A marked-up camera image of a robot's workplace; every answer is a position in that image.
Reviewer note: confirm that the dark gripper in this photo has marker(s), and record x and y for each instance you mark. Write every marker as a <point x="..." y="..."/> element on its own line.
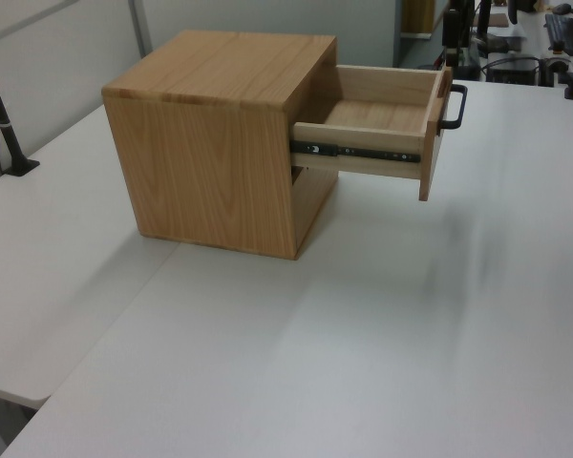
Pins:
<point x="452" y="28"/>

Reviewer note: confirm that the light wooden drawer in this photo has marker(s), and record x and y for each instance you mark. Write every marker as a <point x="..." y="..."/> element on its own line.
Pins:
<point x="377" y="102"/>

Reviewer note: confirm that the dark background pole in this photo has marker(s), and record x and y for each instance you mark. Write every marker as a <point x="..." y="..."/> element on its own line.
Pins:
<point x="483" y="19"/>

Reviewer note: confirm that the wooden background cabinet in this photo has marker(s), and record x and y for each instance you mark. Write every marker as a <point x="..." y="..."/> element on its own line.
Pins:
<point x="416" y="16"/>

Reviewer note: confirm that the black computer box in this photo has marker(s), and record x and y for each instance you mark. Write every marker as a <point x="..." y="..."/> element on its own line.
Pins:
<point x="513" y="69"/>

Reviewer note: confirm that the black keyboard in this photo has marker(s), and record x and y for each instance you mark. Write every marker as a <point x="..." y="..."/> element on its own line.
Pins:
<point x="564" y="33"/>

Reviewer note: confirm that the wooden cabinet box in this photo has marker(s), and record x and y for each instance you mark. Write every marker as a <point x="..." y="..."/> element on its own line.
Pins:
<point x="200" y="143"/>

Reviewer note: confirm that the white partition panel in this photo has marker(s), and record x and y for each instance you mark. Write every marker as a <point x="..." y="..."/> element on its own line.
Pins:
<point x="52" y="71"/>

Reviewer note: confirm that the black metal drawer slide rail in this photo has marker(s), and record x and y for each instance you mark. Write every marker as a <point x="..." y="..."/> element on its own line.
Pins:
<point x="363" y="152"/>

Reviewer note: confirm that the black camera stand pole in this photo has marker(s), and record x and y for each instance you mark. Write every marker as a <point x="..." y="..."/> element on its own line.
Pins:
<point x="5" y="129"/>

